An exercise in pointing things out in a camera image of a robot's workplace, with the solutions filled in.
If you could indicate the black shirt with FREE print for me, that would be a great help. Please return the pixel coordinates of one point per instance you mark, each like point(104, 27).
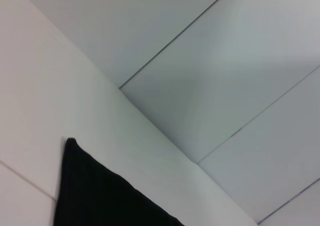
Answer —
point(95, 193)

